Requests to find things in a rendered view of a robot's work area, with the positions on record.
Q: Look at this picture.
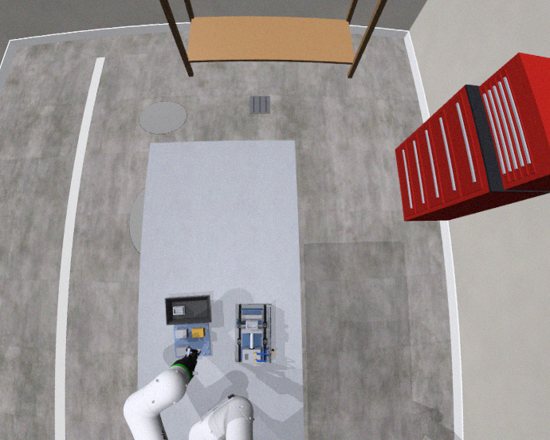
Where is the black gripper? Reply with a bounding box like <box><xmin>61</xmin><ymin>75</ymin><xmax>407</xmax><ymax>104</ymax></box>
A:
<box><xmin>183</xmin><ymin>348</ymin><xmax>202</xmax><ymax>368</ymax></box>

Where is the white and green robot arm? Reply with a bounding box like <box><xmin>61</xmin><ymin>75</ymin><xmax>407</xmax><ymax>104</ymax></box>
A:
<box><xmin>124</xmin><ymin>359</ymin><xmax>253</xmax><ymax>440</ymax></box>

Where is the yellow rectangular block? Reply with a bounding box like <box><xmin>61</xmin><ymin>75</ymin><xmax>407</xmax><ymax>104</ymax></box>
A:
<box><xmin>192</xmin><ymin>327</ymin><xmax>206</xmax><ymax>338</ymax></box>

